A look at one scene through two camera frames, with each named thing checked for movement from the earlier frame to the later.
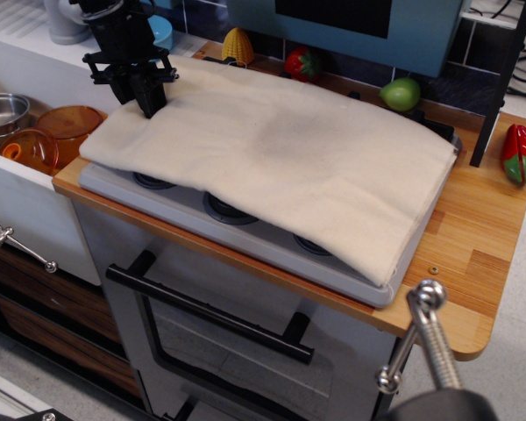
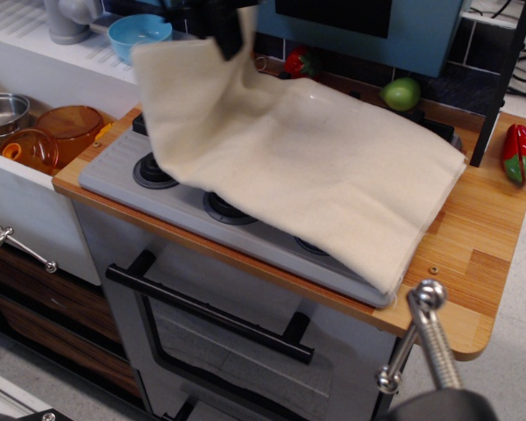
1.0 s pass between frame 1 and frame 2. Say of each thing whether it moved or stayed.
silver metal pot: stayed
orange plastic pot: stayed
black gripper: moved
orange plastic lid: stayed
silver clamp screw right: stayed
